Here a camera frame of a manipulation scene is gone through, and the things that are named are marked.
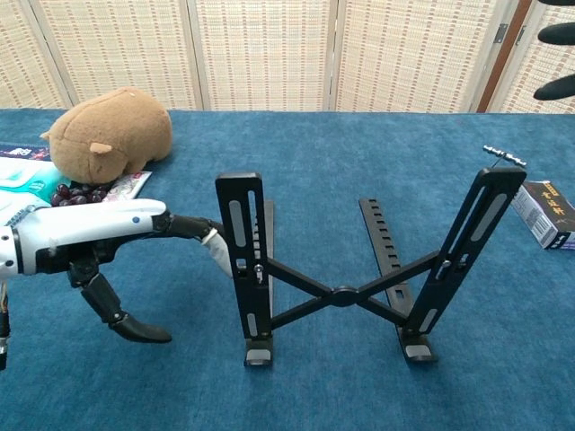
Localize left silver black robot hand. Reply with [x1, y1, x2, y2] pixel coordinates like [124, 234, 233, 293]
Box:
[0, 198, 234, 345]

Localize small black carton box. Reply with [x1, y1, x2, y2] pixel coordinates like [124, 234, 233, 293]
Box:
[509, 179, 575, 251]

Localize teal wet wipes pack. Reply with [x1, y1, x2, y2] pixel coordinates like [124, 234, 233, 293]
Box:
[0, 156, 73, 212]

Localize black folding laptop stand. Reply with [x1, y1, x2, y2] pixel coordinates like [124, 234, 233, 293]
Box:
[214, 166, 527, 368]

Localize red grape bunch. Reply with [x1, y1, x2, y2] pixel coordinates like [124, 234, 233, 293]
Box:
[50, 182, 113, 208]

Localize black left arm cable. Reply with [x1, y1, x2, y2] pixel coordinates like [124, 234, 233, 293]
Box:
[0, 280, 11, 372]

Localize bamboo folding screen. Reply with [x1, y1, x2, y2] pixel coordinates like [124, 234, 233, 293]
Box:
[0, 0, 575, 113]

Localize floral toothpaste tube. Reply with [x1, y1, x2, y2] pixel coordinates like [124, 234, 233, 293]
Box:
[102, 170, 153, 203]

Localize brown capybara plush toy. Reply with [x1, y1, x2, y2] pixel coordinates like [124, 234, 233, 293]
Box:
[40, 86, 174, 185]

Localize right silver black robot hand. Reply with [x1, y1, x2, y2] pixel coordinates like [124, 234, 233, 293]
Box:
[533, 0, 575, 102]

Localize dark blue tissue box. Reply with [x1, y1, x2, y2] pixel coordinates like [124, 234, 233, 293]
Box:
[0, 142, 51, 163]

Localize blue felt table cover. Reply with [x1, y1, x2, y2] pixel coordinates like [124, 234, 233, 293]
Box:
[0, 107, 575, 431]

